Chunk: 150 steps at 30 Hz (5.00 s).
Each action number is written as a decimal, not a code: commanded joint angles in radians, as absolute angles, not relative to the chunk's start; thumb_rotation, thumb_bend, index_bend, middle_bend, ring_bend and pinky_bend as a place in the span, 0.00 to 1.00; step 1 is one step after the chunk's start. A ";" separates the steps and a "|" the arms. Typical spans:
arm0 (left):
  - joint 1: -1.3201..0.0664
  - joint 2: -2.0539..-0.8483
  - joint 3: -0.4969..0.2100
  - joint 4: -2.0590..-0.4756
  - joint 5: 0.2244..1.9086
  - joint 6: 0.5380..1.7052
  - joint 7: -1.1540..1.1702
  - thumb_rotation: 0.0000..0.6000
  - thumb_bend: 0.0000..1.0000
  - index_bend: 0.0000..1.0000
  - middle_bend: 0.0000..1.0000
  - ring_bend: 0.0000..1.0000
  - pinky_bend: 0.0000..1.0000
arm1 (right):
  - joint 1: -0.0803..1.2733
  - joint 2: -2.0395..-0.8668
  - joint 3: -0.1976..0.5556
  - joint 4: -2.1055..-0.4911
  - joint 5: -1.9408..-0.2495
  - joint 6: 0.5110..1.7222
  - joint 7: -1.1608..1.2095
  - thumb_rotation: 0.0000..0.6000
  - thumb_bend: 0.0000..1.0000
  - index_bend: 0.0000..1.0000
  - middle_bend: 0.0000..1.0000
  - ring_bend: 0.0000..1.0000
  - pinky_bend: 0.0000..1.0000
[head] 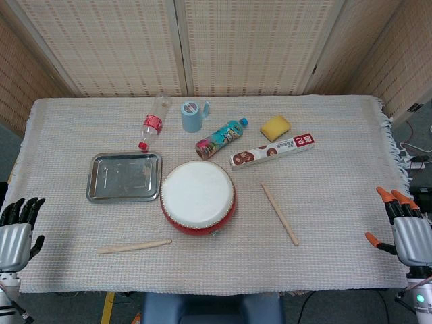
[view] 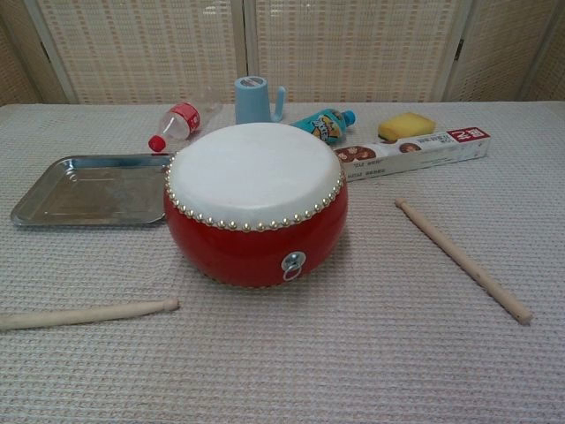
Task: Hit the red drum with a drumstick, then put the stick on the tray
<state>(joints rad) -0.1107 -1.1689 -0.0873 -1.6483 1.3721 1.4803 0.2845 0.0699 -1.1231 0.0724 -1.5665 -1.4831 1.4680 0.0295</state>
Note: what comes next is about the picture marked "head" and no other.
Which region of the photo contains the right silver orange-tipped robot hand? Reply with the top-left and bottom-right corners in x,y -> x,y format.
365,186 -> 432,270

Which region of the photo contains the left silver black-fingered robot hand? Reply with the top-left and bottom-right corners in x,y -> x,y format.
0,197 -> 47,273

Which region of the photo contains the wooden drumstick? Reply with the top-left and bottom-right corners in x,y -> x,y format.
260,182 -> 300,247
97,238 -> 173,255

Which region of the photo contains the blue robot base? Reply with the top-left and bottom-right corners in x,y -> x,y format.
140,292 -> 286,324

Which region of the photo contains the red drum with white skin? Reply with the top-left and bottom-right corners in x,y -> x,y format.
159,160 -> 238,237

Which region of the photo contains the white power strip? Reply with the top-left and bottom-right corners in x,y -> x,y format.
403,157 -> 427,171

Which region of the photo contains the white woven tablecloth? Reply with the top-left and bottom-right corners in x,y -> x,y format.
0,95 -> 419,294

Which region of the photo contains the rectangular steel tray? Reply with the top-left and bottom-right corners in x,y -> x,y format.
86,152 -> 163,204

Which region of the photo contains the long cling film box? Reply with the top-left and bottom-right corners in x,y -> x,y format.
229,133 -> 319,171

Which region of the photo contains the yellow sponge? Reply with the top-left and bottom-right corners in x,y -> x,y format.
259,114 -> 292,142

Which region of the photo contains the clear plastic bottle red cap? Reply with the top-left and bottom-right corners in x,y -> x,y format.
137,95 -> 173,153

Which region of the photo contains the bamboo folding screen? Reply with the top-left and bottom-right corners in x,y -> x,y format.
0,0 -> 432,128

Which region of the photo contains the light blue plastic cup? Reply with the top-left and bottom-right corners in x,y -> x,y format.
179,99 -> 212,133

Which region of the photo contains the colourful drink bottle blue cap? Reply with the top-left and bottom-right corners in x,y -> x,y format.
194,117 -> 250,160

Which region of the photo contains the black floor cable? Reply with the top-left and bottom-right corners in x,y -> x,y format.
296,290 -> 318,324

